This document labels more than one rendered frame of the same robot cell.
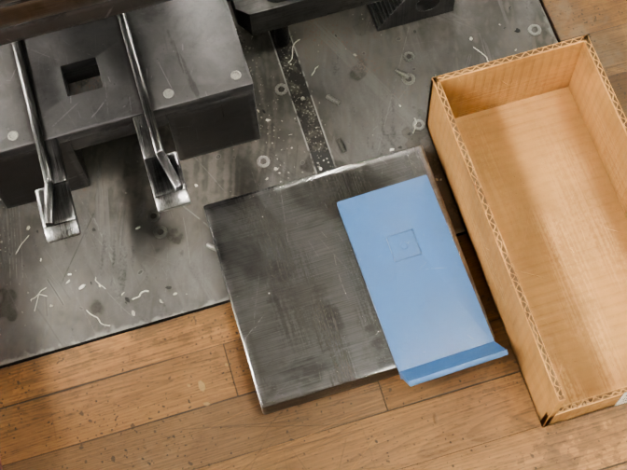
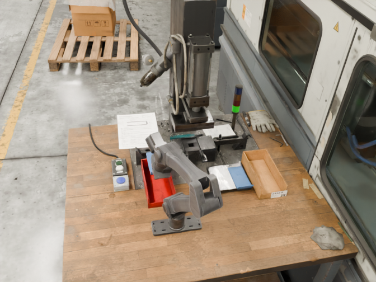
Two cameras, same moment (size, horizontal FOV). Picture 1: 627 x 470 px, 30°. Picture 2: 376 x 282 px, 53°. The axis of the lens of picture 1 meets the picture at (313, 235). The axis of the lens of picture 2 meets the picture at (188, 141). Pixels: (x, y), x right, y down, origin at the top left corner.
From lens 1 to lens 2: 1.05 m
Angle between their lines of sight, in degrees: 28
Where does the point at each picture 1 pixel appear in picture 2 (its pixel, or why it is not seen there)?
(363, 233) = (231, 172)
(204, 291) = not seen: hidden behind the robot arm
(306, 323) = (222, 182)
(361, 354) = (231, 186)
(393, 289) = (236, 178)
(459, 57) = not seen: hidden behind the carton
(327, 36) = (225, 150)
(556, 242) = (261, 177)
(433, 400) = (241, 194)
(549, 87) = (260, 158)
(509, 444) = (254, 201)
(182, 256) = not seen: hidden behind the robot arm
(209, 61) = (210, 145)
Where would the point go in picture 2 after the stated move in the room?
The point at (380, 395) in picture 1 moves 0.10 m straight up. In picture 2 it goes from (233, 193) to (236, 177)
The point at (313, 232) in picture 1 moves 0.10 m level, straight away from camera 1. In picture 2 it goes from (224, 171) to (222, 157)
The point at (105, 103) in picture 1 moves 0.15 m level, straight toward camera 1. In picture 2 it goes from (194, 148) to (205, 169)
